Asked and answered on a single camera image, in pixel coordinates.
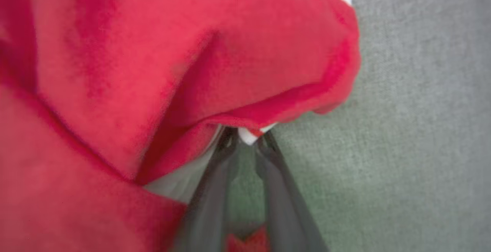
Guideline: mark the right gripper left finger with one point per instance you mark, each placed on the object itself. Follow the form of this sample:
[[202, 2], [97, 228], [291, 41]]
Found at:
[[209, 206]]

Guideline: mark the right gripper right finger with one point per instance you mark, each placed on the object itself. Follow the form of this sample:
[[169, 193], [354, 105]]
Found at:
[[284, 213]]

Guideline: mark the grey fabric sofa cushion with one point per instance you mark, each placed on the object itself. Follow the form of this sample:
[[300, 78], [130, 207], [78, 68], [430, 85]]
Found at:
[[422, 129]]

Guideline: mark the red and white garment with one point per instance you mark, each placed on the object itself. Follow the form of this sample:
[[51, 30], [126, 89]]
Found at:
[[115, 71]]

